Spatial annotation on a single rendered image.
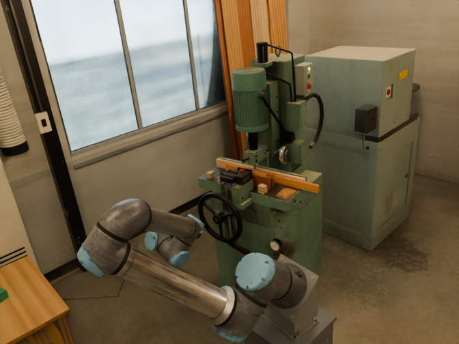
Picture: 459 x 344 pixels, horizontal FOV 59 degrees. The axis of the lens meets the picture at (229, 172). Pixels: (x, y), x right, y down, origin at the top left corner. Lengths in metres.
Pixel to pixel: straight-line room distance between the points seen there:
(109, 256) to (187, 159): 2.44
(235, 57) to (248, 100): 1.66
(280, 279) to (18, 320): 1.32
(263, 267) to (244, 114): 0.87
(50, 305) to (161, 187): 1.63
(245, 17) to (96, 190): 1.97
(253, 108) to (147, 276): 1.06
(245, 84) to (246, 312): 1.07
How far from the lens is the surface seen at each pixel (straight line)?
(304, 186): 2.15
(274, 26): 4.10
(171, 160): 3.58
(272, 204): 2.10
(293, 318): 1.76
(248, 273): 1.58
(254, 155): 2.20
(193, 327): 2.70
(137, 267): 1.38
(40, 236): 3.22
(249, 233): 2.31
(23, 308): 2.37
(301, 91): 2.30
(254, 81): 2.05
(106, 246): 1.33
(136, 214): 1.34
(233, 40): 3.69
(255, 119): 2.10
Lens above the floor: 1.90
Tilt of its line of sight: 25 degrees down
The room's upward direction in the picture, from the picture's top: 5 degrees counter-clockwise
